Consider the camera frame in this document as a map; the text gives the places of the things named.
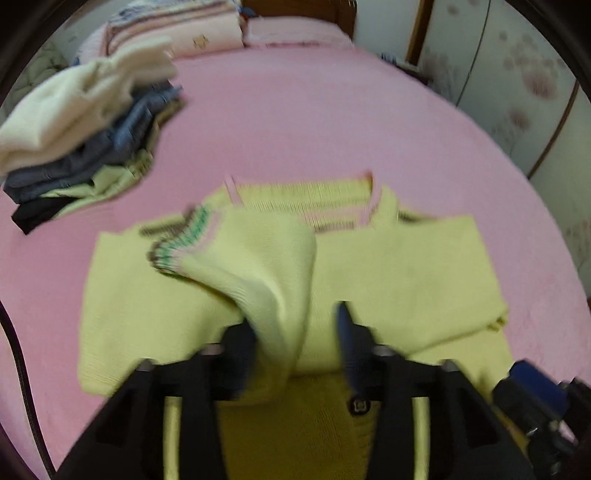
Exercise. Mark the bed with pink blanket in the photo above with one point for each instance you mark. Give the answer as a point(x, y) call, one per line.
point(300, 115)

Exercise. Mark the light blue jeans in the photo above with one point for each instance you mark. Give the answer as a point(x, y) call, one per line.
point(147, 104)

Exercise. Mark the dark blue jeans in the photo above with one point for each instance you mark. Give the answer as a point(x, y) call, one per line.
point(69, 171)

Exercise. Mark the floral folded quilt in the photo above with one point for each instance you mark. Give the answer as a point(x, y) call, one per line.
point(175, 11)

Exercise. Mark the yellow knit sweater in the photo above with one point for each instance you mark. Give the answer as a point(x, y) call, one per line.
point(415, 277)

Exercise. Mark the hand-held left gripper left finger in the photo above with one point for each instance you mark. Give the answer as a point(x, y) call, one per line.
point(235, 351)

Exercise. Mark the floral wardrobe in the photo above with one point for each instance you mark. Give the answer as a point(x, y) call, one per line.
point(508, 69)

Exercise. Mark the black garment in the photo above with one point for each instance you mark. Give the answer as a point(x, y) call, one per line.
point(34, 215)

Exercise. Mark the pile of folded clothes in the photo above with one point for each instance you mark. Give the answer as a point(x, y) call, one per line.
point(69, 106)

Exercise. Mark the pale yellow-green garment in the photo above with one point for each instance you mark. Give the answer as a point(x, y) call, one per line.
point(111, 181)

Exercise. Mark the pink pillow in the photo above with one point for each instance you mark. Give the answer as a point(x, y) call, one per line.
point(295, 33)

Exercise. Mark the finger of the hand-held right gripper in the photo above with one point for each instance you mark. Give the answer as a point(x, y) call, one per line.
point(538, 385)

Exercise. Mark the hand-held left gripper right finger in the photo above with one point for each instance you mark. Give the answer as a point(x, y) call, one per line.
point(344, 333)

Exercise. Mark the pink folded quilt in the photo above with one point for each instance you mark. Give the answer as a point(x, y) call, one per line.
point(194, 41)

